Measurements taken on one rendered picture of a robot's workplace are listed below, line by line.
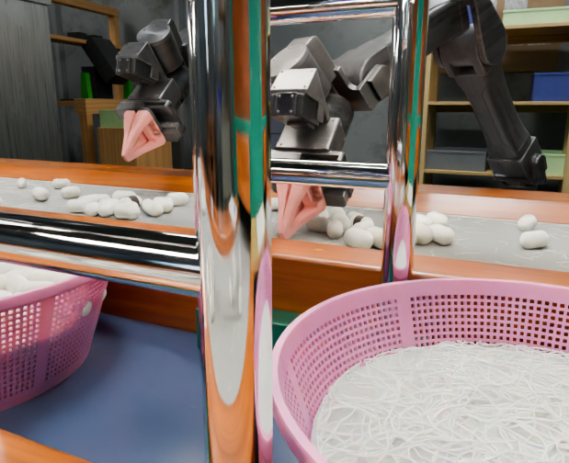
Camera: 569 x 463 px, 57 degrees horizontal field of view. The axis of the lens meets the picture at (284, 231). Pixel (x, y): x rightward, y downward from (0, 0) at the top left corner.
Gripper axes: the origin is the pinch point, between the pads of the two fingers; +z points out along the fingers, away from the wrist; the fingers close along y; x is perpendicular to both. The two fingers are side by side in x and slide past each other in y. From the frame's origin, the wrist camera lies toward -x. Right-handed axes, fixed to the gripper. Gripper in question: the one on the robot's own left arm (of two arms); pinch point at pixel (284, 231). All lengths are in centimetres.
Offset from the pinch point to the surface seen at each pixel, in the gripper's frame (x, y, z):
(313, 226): 5.4, 0.7, -4.9
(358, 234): 1.0, 8.0, -1.3
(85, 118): 242, -403, -284
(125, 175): 17, -45, -21
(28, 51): 143, -377, -258
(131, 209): 2.2, -23.8, -2.4
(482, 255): 4.9, 20.0, -2.9
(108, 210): 2.4, -27.8, -2.0
